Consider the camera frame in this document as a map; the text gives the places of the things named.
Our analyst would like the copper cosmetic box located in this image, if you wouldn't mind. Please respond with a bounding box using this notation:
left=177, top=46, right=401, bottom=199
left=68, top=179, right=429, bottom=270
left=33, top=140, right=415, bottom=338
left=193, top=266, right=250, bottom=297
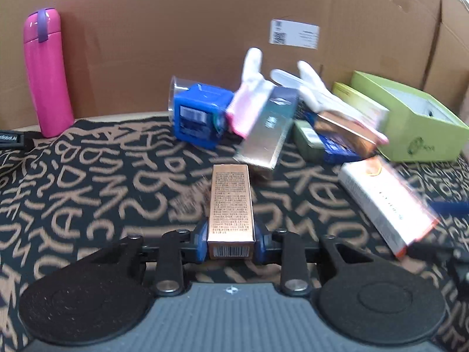
left=207, top=165, right=255, bottom=260

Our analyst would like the white orange carton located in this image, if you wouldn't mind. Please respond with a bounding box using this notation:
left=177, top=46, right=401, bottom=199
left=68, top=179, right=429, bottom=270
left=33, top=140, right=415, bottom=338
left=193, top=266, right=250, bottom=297
left=338, top=156, right=439, bottom=258

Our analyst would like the silver metallic box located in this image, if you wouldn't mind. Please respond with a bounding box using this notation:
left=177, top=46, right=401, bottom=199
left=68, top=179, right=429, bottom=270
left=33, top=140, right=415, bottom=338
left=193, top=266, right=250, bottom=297
left=234, top=87, right=300, bottom=180

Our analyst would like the olive green small box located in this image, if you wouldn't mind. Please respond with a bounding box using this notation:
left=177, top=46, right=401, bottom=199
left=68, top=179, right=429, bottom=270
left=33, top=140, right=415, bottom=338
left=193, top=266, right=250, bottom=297
left=293, top=120, right=324, bottom=164

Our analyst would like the bronze shiny box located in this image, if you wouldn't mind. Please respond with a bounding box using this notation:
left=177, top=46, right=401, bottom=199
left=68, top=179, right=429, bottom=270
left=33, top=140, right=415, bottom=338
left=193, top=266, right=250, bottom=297
left=313, top=111, right=378, bottom=158

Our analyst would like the dark blue small box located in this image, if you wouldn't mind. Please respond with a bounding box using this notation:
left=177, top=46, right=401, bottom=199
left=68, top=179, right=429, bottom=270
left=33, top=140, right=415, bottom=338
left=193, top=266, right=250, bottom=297
left=304, top=112, right=361, bottom=165

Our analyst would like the blue cube box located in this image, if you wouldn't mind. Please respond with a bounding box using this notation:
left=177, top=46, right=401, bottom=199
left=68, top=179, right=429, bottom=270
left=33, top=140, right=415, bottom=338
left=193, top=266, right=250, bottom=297
left=172, top=83, right=234, bottom=149

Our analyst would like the white yellow carton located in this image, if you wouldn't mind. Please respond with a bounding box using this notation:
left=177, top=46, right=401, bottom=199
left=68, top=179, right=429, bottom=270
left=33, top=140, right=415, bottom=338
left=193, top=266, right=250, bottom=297
left=332, top=82, right=389, bottom=130

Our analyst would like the white pink glove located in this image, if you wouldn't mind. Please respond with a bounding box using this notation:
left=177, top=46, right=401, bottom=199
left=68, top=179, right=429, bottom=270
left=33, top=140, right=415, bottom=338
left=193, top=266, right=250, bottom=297
left=270, top=60, right=389, bottom=145
left=226, top=48, right=275, bottom=139

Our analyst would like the clear plastic cup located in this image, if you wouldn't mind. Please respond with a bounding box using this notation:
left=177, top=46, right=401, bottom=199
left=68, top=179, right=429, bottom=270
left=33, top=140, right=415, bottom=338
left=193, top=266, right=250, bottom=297
left=168, top=75, right=197, bottom=114

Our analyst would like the lime green storage box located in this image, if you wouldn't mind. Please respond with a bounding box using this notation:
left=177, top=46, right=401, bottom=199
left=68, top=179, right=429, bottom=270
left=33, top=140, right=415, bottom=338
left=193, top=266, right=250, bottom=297
left=351, top=71, right=468, bottom=162

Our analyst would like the black letter-patterned mat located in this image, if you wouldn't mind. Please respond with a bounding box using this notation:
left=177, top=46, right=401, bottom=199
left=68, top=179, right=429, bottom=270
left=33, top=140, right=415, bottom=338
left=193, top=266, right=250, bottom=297
left=0, top=116, right=469, bottom=352

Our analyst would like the white shipping label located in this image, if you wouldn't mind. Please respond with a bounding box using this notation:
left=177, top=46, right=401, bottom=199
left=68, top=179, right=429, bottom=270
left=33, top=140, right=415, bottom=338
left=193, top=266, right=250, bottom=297
left=269, top=19, right=320, bottom=49

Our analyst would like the large cardboard box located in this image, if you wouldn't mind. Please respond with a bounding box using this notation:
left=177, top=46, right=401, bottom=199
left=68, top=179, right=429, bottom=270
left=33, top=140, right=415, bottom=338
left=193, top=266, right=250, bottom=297
left=1, top=0, right=468, bottom=129

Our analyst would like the pink thermos bottle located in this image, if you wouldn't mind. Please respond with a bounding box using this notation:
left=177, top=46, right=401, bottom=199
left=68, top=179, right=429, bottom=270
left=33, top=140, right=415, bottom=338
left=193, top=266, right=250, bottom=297
left=23, top=8, right=75, bottom=138

